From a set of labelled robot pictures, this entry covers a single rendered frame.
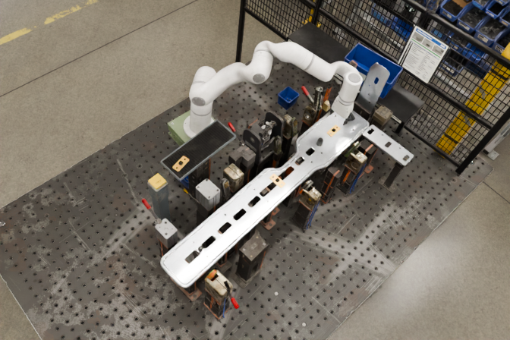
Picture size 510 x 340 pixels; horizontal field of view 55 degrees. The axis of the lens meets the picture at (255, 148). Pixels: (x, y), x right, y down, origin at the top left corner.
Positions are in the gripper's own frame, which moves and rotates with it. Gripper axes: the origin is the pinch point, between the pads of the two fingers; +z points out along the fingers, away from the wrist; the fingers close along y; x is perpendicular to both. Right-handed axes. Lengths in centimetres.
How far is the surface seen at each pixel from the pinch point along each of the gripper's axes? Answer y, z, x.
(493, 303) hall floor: 135, 112, 43
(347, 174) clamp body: 20.4, 24.9, -7.7
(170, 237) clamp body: -12, 8, -107
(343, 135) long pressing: 5.7, 12.2, 1.7
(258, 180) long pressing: -7, 12, -53
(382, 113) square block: 13.2, 6.1, 26.0
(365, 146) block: 18.0, 14.1, 6.7
